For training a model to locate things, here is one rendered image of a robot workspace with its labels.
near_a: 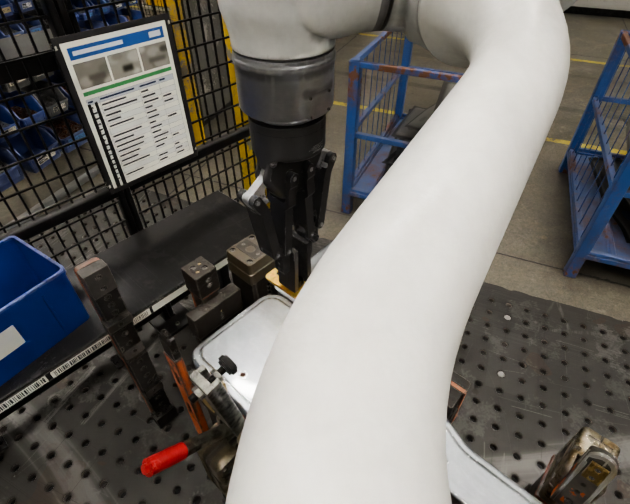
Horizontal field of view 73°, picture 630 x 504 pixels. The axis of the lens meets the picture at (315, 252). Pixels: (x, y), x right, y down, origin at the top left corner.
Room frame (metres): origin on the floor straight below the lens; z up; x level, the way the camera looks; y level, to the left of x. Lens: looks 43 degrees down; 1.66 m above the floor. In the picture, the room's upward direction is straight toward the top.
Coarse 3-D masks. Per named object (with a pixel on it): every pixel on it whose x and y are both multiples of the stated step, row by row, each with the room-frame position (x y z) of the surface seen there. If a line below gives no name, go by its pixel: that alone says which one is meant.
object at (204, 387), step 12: (228, 360) 0.29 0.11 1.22; (204, 372) 0.28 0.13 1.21; (216, 372) 0.28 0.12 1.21; (228, 372) 0.28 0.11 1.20; (204, 384) 0.26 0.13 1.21; (216, 384) 0.26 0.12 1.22; (192, 396) 0.25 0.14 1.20; (204, 396) 0.25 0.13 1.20; (216, 396) 0.25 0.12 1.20; (228, 396) 0.27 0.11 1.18; (216, 408) 0.25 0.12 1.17; (228, 408) 0.26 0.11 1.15; (228, 420) 0.26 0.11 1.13; (240, 420) 0.27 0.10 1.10
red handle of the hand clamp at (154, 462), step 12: (204, 432) 0.25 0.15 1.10; (216, 432) 0.26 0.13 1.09; (228, 432) 0.27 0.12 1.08; (180, 444) 0.23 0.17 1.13; (192, 444) 0.23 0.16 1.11; (204, 444) 0.24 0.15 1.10; (156, 456) 0.21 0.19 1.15; (168, 456) 0.21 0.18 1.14; (180, 456) 0.21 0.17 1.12; (144, 468) 0.19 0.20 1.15; (156, 468) 0.19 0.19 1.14
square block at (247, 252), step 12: (252, 240) 0.70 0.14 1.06; (228, 252) 0.66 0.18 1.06; (240, 252) 0.66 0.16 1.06; (252, 252) 0.66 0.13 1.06; (228, 264) 0.66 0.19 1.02; (240, 264) 0.63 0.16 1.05; (252, 264) 0.62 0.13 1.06; (264, 264) 0.64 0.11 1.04; (240, 276) 0.64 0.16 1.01; (252, 276) 0.62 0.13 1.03; (264, 276) 0.64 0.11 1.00; (240, 288) 0.65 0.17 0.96; (252, 288) 0.62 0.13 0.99; (264, 288) 0.64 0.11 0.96; (252, 300) 0.62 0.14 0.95
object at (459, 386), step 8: (456, 376) 0.41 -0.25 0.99; (456, 384) 0.39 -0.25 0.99; (464, 384) 0.39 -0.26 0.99; (456, 392) 0.37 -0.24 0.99; (464, 392) 0.37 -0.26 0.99; (448, 400) 0.36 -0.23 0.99; (456, 400) 0.36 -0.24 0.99; (448, 408) 0.35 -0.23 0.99; (456, 408) 0.37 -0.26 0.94; (448, 416) 0.35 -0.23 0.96
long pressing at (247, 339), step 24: (264, 312) 0.54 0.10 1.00; (288, 312) 0.54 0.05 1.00; (216, 336) 0.48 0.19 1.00; (240, 336) 0.48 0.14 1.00; (264, 336) 0.48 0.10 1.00; (216, 360) 0.43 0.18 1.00; (240, 360) 0.43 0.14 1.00; (264, 360) 0.43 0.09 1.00; (240, 384) 0.38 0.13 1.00; (240, 408) 0.34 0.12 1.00; (456, 432) 0.30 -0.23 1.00; (456, 456) 0.26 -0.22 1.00; (456, 480) 0.23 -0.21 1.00; (480, 480) 0.23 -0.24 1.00; (504, 480) 0.23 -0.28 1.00
